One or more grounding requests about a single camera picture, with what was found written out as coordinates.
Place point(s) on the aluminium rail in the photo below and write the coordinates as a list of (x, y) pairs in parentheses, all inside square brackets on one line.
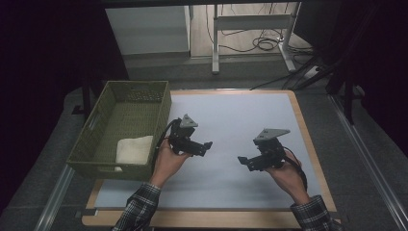
[(369, 163), (53, 200)]

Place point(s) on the green woven basket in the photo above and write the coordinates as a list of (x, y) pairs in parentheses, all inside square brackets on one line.
[(128, 122)]

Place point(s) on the white power strip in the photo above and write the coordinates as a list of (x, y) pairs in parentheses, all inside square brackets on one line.
[(311, 72)]

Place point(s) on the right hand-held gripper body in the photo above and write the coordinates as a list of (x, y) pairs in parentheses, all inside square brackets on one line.
[(269, 154)]

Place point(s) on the white cabinet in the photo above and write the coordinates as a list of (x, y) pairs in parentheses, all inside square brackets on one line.
[(147, 30)]

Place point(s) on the black metal stand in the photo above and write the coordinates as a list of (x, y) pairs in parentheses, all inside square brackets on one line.
[(348, 96), (86, 99)]

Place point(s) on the person's right hand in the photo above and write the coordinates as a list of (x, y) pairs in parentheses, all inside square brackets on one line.
[(288, 179)]

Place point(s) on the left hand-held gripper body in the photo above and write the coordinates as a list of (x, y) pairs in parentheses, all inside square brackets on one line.
[(183, 139)]

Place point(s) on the cream egg print cloth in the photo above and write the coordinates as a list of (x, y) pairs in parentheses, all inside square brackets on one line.
[(134, 150)]

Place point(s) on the person's left hand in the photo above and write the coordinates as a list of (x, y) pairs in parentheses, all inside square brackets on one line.
[(166, 165)]

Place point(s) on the white metal desk frame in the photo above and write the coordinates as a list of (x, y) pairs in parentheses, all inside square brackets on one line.
[(250, 22)]

